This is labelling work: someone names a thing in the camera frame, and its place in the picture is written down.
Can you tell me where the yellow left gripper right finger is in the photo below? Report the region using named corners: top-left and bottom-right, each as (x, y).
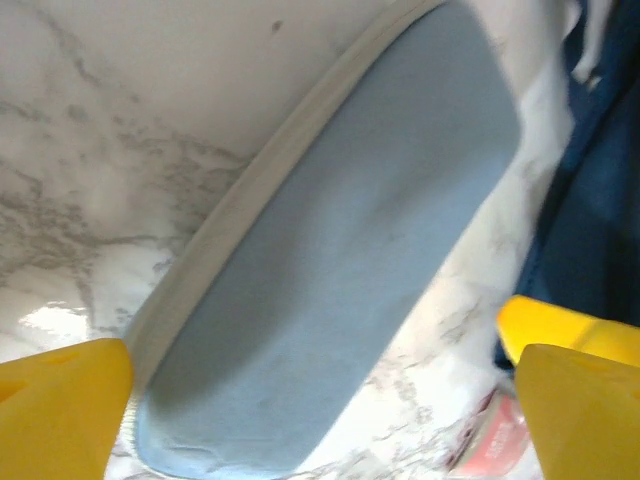
top-left (497, 294), bottom-right (640, 480)

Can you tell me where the light blue pencil case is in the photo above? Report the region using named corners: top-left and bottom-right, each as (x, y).
top-left (123, 0), bottom-right (525, 480)

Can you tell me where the navy blue backpack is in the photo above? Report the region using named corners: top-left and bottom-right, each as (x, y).
top-left (492, 0), bottom-right (640, 371)

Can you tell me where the red packaged item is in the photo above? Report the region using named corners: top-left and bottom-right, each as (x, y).
top-left (447, 389), bottom-right (532, 477)

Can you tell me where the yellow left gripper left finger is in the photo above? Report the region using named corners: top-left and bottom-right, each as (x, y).
top-left (0, 338), bottom-right (136, 480)

